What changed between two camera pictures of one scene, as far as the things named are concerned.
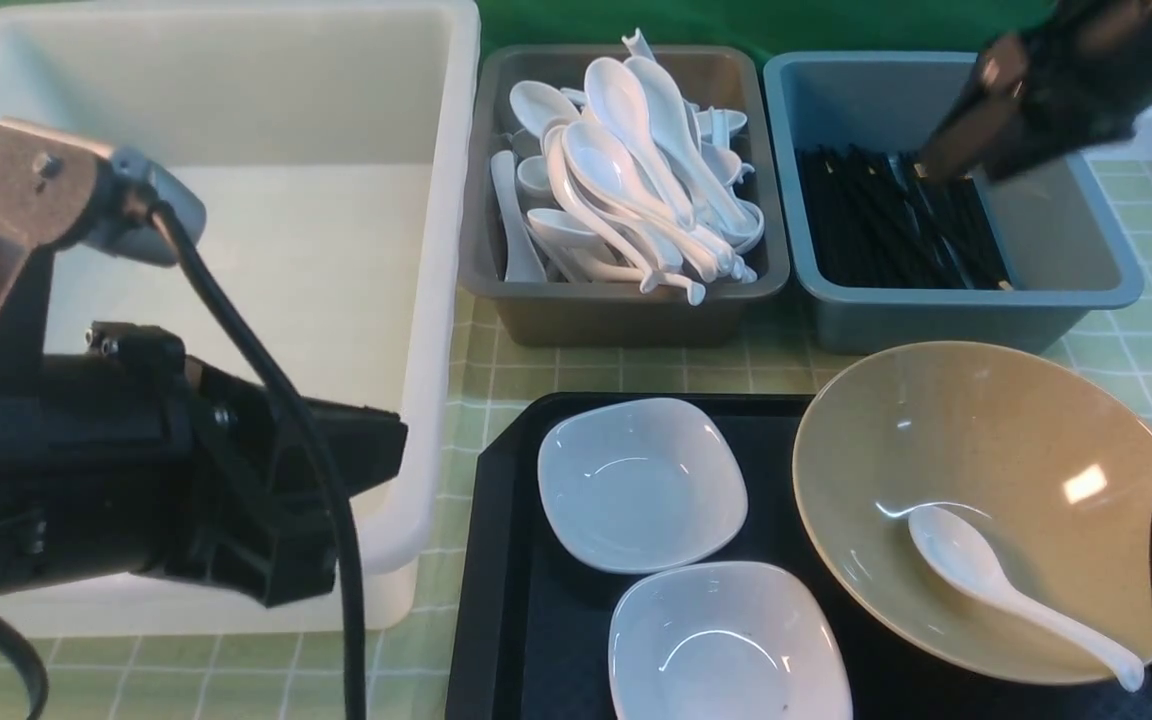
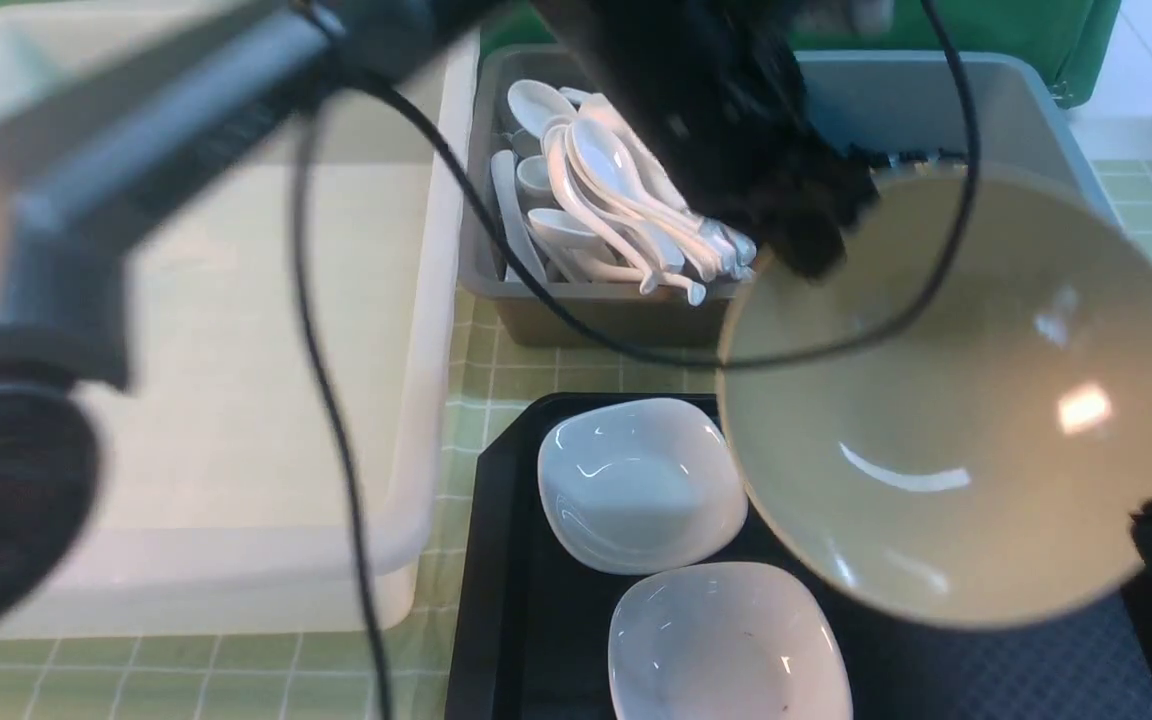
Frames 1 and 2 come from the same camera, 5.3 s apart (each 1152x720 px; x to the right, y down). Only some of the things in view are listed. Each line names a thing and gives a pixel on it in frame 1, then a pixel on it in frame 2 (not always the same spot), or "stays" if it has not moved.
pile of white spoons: x=623 y=179 stays
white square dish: x=726 y=641 stays
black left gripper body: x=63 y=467 → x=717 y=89
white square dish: x=641 y=485 stays
